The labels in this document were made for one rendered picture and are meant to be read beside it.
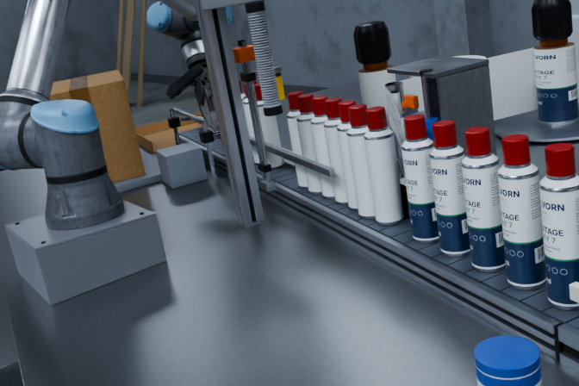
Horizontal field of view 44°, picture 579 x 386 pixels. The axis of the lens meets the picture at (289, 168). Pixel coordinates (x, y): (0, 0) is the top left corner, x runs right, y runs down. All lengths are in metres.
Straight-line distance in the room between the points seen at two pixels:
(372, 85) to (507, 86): 0.31
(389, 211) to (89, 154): 0.57
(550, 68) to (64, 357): 1.18
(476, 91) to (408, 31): 4.86
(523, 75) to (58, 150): 1.05
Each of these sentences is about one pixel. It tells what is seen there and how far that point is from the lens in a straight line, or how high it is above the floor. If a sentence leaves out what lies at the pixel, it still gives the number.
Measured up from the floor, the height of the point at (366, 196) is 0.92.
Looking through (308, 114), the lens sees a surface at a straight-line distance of 1.45.
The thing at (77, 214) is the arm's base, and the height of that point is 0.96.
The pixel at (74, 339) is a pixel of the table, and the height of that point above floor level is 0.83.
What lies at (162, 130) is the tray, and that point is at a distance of 2.68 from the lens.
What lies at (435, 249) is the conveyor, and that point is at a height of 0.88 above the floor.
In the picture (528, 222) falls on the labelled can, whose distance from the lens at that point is 0.98.
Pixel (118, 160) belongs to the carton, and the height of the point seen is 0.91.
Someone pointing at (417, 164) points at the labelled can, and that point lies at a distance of 1.13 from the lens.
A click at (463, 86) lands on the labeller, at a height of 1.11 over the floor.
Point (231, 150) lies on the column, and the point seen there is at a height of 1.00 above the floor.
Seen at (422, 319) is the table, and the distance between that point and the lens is 1.07.
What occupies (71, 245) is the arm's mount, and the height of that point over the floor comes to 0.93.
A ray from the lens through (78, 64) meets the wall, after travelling 11.58.
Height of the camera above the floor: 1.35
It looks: 16 degrees down
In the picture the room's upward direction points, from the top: 10 degrees counter-clockwise
